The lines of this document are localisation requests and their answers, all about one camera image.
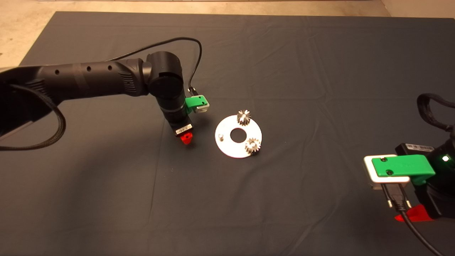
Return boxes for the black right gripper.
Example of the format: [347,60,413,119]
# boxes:
[394,143,455,223]

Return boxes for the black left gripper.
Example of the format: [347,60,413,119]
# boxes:
[168,114,194,145]

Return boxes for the small steel planetary gear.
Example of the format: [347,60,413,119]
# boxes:
[236,109,252,126]
[245,137,262,155]

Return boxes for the round metal carrier plate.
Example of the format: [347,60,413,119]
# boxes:
[215,114,263,159]

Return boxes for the dark grey table cloth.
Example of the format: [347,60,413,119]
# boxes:
[0,11,455,256]

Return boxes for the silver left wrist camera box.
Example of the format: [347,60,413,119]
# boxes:
[193,95,210,114]

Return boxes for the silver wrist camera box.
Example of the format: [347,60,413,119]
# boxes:
[363,154,411,190]
[193,95,210,114]

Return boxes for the green left camera mount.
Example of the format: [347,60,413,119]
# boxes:
[185,94,208,115]

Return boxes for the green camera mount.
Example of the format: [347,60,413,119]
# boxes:
[371,154,436,186]
[185,94,208,115]

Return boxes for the green right camera mount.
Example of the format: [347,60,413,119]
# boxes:
[371,154,436,186]

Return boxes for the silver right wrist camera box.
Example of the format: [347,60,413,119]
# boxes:
[363,154,411,190]

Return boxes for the smooth black left camera cable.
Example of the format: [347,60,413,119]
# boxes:
[108,37,203,97]

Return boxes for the braided black left arm cable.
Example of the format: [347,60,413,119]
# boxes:
[0,84,67,151]

